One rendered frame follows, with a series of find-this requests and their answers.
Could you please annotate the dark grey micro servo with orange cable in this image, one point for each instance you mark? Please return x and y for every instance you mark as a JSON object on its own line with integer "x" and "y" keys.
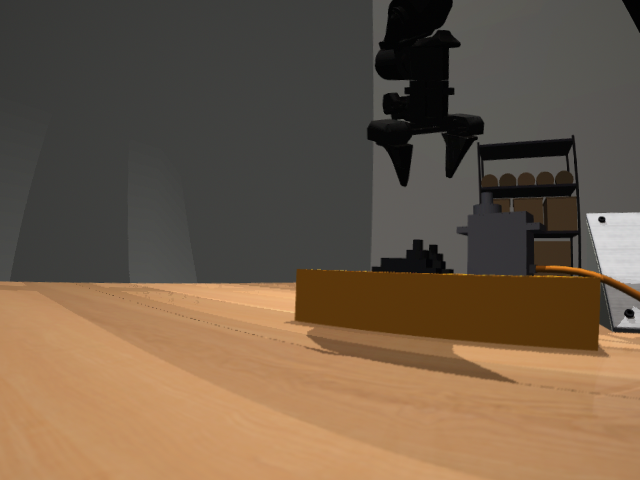
{"x": 502, "y": 243}

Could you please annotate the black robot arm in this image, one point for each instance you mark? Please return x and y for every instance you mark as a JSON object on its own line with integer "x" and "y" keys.
{"x": 405, "y": 55}

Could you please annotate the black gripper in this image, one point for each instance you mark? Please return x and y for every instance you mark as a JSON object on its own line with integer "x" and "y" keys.
{"x": 428, "y": 108}

